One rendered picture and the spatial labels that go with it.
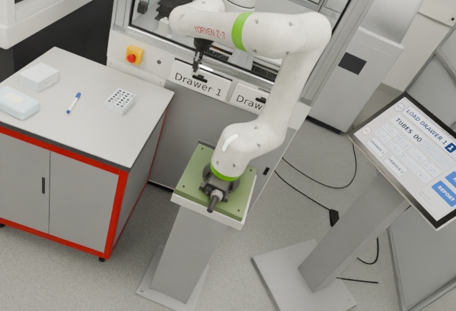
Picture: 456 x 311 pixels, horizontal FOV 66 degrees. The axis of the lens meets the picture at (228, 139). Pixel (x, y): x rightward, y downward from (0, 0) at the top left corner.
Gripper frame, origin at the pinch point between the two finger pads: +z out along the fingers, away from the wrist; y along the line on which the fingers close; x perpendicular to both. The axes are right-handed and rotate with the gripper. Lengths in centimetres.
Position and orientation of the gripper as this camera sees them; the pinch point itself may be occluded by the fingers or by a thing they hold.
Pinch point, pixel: (195, 70)
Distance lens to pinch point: 165.4
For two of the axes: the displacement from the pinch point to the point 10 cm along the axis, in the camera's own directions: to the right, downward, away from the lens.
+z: -2.4, 4.9, 8.4
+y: -2.6, 8.0, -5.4
